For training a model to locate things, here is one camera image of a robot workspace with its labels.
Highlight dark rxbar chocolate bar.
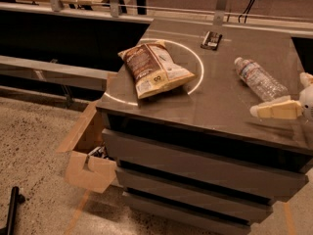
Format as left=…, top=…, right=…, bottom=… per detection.
left=201, top=31, right=222, bottom=51

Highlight black hanging cables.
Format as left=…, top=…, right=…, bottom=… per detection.
left=237, top=0, right=260, bottom=24

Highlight clear plastic water bottle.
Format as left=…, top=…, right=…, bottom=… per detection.
left=234, top=57, right=289, bottom=102

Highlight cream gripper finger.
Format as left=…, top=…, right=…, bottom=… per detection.
left=299, top=72, right=313, bottom=88
left=249, top=96, right=302, bottom=119

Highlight black pole on floor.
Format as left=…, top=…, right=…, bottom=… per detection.
left=0, top=186, right=25, bottom=235

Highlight grey drawer cabinet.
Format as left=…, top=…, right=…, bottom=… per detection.
left=97, top=20, right=312, bottom=235

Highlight brown chip bag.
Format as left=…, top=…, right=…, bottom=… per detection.
left=118, top=40, right=196, bottom=99

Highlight metal railing frame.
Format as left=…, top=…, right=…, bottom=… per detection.
left=1, top=0, right=313, bottom=28

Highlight open cardboard box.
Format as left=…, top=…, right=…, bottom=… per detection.
left=56, top=101, right=116, bottom=193

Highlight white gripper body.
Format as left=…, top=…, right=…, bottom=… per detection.
left=299, top=85, right=313, bottom=120

